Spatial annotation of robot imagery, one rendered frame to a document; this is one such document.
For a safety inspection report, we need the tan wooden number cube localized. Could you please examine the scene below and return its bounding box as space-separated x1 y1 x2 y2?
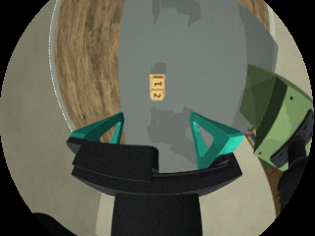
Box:
153 76 164 89
152 89 163 100

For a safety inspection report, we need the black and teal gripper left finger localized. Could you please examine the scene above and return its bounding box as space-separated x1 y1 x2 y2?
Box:
70 112 124 144

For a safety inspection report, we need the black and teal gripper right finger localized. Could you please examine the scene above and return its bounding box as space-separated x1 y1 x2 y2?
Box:
190 112 244 170

